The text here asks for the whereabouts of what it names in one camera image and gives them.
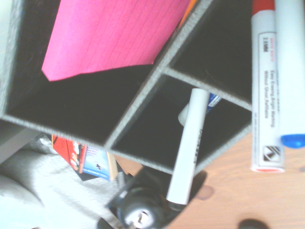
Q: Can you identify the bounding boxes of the black twin bell alarm clock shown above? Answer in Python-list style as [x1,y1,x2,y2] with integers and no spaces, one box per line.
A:
[96,166,208,229]

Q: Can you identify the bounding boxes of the white tube blue label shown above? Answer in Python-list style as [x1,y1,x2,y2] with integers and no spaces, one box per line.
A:
[177,92,224,127]

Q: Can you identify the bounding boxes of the grey desk organizer holder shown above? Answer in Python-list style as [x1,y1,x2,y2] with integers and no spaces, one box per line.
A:
[0,0,253,176]

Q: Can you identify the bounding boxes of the pink lined sticky notes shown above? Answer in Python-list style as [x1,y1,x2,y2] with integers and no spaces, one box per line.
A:
[41,0,191,82]

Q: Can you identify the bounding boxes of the blue sticky note pack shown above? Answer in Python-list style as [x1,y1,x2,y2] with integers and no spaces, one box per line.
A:
[51,134,120,182]

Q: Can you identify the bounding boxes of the orange pencil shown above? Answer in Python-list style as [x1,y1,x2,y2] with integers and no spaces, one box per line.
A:
[177,0,199,28]

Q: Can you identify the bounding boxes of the white marker blue cap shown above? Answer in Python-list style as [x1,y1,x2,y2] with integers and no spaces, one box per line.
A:
[274,0,305,149]

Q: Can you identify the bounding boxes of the white marker red cap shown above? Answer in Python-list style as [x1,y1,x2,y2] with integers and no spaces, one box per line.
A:
[250,0,286,173]

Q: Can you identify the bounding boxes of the white marker black cap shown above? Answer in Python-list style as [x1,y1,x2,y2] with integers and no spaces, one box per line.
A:
[165,87,211,212]

